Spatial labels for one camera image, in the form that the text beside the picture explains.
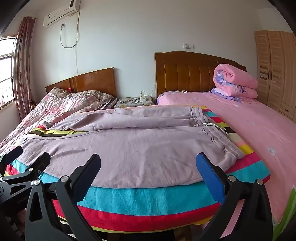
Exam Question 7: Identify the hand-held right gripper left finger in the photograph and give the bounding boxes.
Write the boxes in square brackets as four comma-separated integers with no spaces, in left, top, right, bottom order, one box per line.
[24,153,102,241]

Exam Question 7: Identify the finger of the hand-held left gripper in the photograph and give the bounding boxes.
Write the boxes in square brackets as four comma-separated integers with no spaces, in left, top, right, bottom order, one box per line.
[0,146,24,168]
[23,152,51,178]

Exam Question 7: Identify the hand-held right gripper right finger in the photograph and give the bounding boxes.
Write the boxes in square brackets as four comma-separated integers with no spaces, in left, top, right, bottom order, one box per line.
[195,152,274,241]

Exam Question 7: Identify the lilac pants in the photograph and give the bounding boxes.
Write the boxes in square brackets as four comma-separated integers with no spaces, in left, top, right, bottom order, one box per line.
[17,106,245,188]

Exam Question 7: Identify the striped blanket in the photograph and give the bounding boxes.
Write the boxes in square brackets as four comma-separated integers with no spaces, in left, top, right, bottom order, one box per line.
[0,105,271,233]

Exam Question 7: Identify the pink patterned quilt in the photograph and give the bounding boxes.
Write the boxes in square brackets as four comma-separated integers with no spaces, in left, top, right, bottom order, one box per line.
[0,87,115,153]

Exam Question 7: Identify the nightstand with floral cloth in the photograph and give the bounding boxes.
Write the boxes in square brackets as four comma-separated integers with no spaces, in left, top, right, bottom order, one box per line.
[114,97,156,109]

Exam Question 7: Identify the barred window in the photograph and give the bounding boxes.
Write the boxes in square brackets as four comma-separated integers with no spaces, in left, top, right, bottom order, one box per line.
[0,35,18,110]

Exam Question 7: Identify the reddish floral curtain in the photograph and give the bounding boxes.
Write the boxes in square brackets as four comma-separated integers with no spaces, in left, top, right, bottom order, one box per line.
[13,16,36,122]

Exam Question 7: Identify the low wooden headboard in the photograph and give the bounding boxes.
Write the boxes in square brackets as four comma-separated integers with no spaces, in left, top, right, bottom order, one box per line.
[45,67,117,97]

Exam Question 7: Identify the rolled pink floral quilt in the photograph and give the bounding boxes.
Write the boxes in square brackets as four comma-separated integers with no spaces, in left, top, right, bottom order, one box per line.
[213,64,259,99]

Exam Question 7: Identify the light wooden wardrobe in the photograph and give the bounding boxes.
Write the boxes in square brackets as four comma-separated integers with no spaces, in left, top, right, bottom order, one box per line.
[254,30,296,121]

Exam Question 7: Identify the white air conditioner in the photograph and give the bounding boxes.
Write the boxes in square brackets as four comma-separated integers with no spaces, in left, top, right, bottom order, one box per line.
[43,0,81,27]

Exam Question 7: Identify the air conditioner cable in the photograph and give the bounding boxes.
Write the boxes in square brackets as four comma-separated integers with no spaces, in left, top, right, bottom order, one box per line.
[60,23,78,49]

